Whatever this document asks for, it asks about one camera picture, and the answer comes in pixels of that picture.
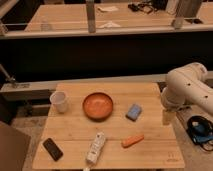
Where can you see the beige gripper block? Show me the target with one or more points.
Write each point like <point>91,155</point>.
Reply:
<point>168,116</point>

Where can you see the orange ceramic bowl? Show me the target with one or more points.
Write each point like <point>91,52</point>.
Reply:
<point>97,106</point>

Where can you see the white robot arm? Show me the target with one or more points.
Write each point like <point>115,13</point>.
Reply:
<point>186,83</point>

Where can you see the black and blue headphones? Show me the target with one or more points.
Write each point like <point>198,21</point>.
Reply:
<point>200,131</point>

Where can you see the blue sponge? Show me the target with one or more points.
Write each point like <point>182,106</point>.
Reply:
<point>134,112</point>

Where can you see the orange carrot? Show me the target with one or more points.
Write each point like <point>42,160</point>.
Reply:
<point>132,140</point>

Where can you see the black phone on back table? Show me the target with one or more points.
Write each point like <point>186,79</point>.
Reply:
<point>194,21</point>

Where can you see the white plastic cup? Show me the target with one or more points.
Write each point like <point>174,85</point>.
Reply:
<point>59,100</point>

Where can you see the white crumpled paper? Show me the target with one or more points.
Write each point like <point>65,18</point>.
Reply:
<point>110,24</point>

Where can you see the black smartphone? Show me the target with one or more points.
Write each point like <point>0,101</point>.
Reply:
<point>53,150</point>

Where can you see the white paper sheet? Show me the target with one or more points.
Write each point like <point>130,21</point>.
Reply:
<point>108,9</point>

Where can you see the clear plastic bottle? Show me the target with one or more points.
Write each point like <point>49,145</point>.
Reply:
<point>45,25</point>

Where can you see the brown cardboard box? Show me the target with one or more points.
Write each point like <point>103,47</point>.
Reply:
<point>13,148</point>

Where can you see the grey metal post right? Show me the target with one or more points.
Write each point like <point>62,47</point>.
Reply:
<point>187,11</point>

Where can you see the grey metal post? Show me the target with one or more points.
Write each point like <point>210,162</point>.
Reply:
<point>187,11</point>
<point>90,9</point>

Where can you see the metal clamp bracket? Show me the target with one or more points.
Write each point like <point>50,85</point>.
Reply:
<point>12,80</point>

